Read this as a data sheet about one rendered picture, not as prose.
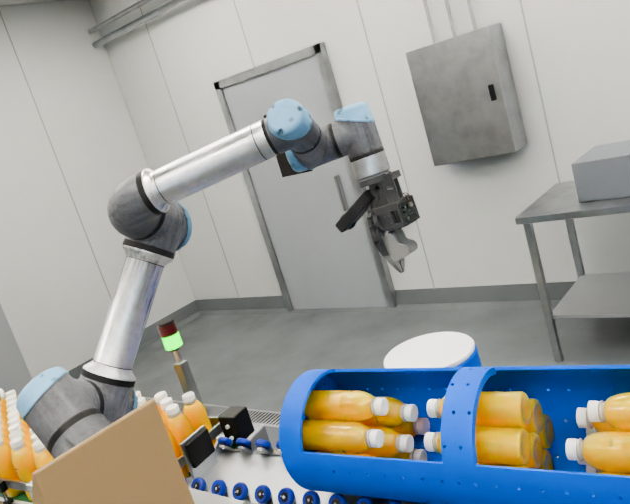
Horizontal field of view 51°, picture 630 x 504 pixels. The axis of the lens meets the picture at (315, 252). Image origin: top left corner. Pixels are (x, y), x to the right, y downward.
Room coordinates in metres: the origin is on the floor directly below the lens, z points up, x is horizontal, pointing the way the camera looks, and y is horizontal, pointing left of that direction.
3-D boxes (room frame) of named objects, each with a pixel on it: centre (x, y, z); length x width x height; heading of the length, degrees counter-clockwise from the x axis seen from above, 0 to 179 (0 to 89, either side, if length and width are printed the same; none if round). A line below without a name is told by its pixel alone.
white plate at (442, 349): (1.85, -0.24, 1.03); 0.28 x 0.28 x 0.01
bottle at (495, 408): (1.22, -0.23, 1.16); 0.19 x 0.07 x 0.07; 54
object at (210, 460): (1.74, 0.48, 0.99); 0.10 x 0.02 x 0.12; 144
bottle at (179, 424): (1.86, 0.55, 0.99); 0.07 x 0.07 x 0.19
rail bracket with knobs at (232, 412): (1.93, 0.40, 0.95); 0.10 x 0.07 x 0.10; 144
